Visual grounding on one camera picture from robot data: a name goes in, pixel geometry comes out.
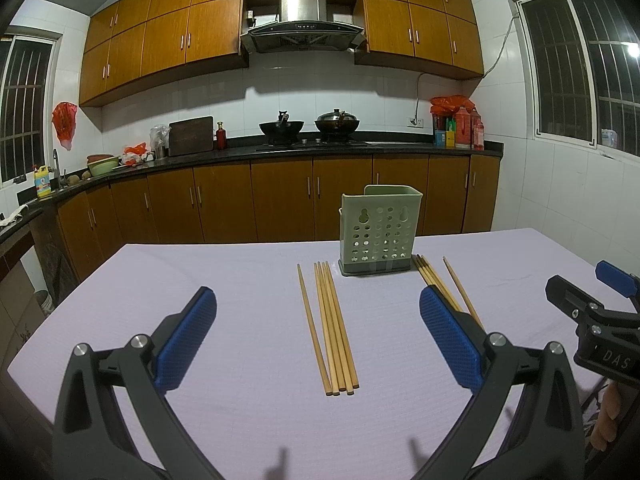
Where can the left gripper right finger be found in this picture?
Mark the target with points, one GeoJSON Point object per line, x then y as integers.
{"type": "Point", "coordinates": [544, 438]}

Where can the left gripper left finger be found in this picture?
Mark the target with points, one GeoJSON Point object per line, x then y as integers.
{"type": "Point", "coordinates": [90, 437]}

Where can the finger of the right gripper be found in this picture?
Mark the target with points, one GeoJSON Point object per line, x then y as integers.
{"type": "Point", "coordinates": [576, 304]}
{"type": "Point", "coordinates": [626, 284]}

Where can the person's right hand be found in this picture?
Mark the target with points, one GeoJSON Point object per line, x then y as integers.
{"type": "Point", "coordinates": [605, 429]}

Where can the jar on windowsill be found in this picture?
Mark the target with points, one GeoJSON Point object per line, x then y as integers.
{"type": "Point", "coordinates": [609, 138]}

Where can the red oil bottles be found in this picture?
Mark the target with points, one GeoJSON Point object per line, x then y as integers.
{"type": "Point", "coordinates": [469, 129]}

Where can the green perforated utensil holder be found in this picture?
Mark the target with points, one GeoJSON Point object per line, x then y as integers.
{"type": "Point", "coordinates": [377, 229]}

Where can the colourful boxes on counter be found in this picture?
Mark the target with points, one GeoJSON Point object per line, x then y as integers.
{"type": "Point", "coordinates": [444, 131]}

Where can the right barred window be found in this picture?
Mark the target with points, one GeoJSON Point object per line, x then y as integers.
{"type": "Point", "coordinates": [584, 58]}

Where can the barred window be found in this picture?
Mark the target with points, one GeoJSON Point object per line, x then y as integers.
{"type": "Point", "coordinates": [24, 74]}
{"type": "Point", "coordinates": [584, 58]}

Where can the red bag on counter right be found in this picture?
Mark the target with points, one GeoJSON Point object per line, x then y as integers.
{"type": "Point", "coordinates": [449, 105]}

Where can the sink faucet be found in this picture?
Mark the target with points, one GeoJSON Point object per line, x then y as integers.
{"type": "Point", "coordinates": [59, 180]}

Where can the yellow detergent bottle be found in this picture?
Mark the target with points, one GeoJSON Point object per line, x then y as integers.
{"type": "Point", "coordinates": [42, 181]}

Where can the green bowl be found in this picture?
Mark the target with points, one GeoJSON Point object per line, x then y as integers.
{"type": "Point", "coordinates": [101, 164]}

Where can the orange bag on counter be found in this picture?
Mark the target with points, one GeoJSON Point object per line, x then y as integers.
{"type": "Point", "coordinates": [134, 155]}

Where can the lower wooden cabinets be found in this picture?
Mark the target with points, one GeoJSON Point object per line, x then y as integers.
{"type": "Point", "coordinates": [285, 200]}

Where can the wooden cabinets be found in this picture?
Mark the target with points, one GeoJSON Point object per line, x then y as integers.
{"type": "Point", "coordinates": [285, 200]}
{"type": "Point", "coordinates": [136, 45]}

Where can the black lidded wok right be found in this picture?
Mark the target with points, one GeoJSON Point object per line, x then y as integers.
{"type": "Point", "coordinates": [336, 126]}

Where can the clear jar on counter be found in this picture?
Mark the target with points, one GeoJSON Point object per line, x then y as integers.
{"type": "Point", "coordinates": [159, 141]}

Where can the dark wooden cutting board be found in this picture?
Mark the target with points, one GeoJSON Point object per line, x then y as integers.
{"type": "Point", "coordinates": [191, 136]}

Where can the gas stove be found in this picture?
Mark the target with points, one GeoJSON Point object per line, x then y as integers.
{"type": "Point", "coordinates": [314, 145]}

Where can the red sauce bottle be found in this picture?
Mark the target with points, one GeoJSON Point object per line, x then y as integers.
{"type": "Point", "coordinates": [221, 137]}

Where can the black wok left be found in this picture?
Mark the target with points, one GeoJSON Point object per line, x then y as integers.
{"type": "Point", "coordinates": [283, 131]}

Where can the left barred window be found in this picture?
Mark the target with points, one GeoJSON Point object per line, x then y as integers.
{"type": "Point", "coordinates": [24, 74]}

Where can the stainless steel range hood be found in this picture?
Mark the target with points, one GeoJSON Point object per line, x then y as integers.
{"type": "Point", "coordinates": [270, 26]}

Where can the upper wooden cabinets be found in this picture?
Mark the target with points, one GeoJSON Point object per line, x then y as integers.
{"type": "Point", "coordinates": [136, 45]}

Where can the wall power socket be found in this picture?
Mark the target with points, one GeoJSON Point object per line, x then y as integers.
{"type": "Point", "coordinates": [416, 123]}

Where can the red plastic bag on wall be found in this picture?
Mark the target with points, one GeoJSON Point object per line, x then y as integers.
{"type": "Point", "coordinates": [64, 120]}

